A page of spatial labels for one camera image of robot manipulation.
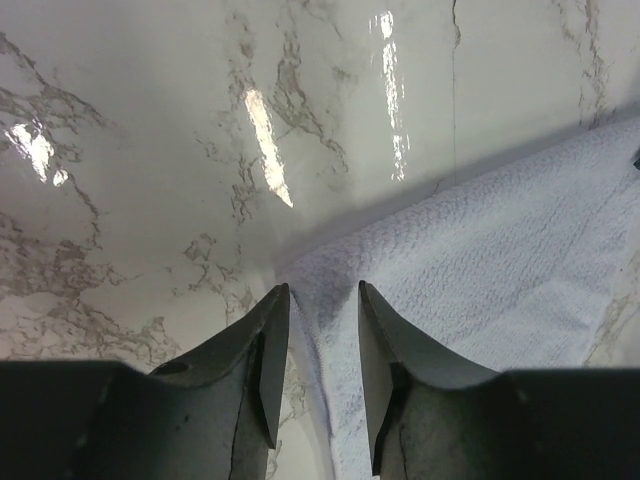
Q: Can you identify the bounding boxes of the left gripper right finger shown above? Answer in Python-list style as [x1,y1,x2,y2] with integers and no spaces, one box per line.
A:
[358,282,639,479]

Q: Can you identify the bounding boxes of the light blue towel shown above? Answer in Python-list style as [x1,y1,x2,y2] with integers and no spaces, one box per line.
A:
[281,118,639,479]

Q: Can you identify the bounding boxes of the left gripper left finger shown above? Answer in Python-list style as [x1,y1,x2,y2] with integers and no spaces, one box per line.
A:
[1,284,290,479]

